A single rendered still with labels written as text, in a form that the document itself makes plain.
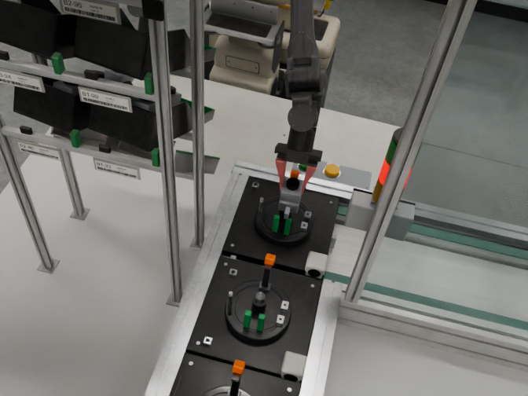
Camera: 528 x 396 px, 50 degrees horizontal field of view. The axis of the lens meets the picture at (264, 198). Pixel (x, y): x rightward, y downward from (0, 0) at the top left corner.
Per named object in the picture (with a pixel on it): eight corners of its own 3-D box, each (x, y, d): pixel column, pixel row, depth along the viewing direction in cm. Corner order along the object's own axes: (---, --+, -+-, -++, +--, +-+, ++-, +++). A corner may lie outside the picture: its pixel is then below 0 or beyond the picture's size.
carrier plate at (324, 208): (247, 181, 148) (248, 176, 146) (338, 203, 145) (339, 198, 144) (221, 254, 132) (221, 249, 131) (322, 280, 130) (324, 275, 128)
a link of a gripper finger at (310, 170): (310, 199, 124) (318, 158, 121) (278, 193, 125) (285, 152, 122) (312, 192, 130) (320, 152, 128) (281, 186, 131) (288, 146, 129)
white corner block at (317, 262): (306, 259, 133) (309, 249, 130) (325, 264, 133) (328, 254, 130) (302, 276, 130) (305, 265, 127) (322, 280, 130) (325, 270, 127)
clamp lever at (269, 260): (261, 281, 123) (266, 252, 119) (269, 284, 123) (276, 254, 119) (258, 291, 120) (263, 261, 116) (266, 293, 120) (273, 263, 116)
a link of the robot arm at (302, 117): (326, 67, 121) (286, 70, 123) (322, 69, 110) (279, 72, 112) (328, 123, 124) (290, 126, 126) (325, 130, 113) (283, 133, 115)
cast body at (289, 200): (283, 188, 133) (286, 169, 128) (302, 192, 133) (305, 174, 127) (276, 217, 128) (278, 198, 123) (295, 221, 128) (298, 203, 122)
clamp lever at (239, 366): (229, 388, 107) (235, 358, 104) (240, 391, 107) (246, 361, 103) (225, 402, 104) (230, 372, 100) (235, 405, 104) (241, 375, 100)
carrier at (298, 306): (219, 260, 131) (221, 226, 122) (321, 285, 129) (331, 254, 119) (185, 354, 116) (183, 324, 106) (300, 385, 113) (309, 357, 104)
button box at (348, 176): (293, 169, 159) (295, 153, 154) (367, 186, 157) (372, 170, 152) (287, 187, 155) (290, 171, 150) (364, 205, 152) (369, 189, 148)
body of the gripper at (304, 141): (320, 164, 122) (326, 130, 120) (273, 155, 123) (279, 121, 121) (321, 159, 128) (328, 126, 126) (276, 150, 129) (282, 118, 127)
